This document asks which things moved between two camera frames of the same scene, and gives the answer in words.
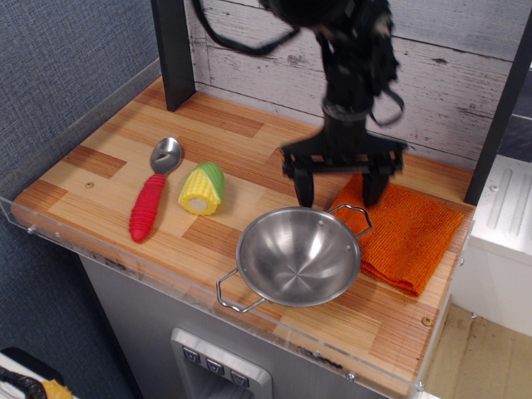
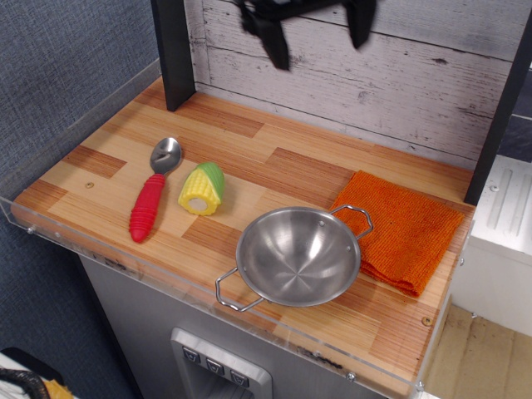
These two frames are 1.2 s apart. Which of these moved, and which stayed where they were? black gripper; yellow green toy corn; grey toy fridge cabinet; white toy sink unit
Moved: black gripper
Stayed: yellow green toy corn; grey toy fridge cabinet; white toy sink unit
